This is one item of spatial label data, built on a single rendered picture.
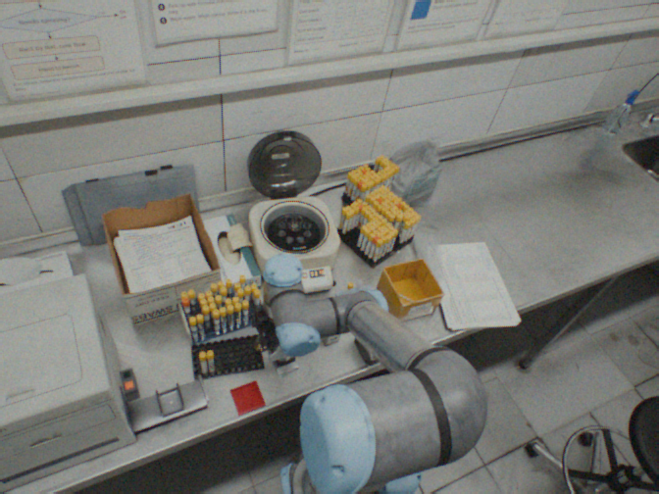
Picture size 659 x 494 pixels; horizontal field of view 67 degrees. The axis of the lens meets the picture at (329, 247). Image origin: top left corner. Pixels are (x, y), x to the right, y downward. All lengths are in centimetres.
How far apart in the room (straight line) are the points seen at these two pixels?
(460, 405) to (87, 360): 69
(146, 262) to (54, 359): 47
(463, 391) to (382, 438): 11
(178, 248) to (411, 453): 102
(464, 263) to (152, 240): 93
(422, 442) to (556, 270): 125
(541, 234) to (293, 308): 112
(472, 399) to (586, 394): 210
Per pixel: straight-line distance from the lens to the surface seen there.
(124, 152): 143
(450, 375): 63
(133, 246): 148
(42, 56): 125
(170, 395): 127
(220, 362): 131
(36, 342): 109
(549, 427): 254
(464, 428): 62
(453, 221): 175
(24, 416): 104
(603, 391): 277
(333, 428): 57
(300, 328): 93
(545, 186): 205
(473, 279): 159
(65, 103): 130
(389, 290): 141
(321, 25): 137
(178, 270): 142
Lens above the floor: 207
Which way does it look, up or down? 50 degrees down
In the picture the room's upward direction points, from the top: 12 degrees clockwise
